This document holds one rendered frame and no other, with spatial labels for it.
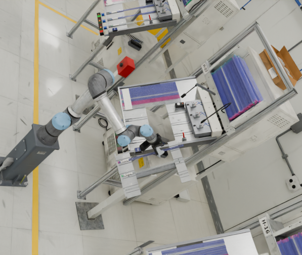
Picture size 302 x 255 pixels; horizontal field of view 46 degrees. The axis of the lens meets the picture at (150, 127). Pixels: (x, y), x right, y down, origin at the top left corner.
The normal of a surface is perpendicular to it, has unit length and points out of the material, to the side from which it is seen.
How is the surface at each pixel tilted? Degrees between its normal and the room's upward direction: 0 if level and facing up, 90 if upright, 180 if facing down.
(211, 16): 90
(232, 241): 44
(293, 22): 90
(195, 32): 90
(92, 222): 0
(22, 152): 90
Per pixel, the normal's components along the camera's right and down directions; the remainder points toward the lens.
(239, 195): -0.72, -0.29
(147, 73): 0.18, 0.80
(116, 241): 0.66, -0.53
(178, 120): -0.01, -0.58
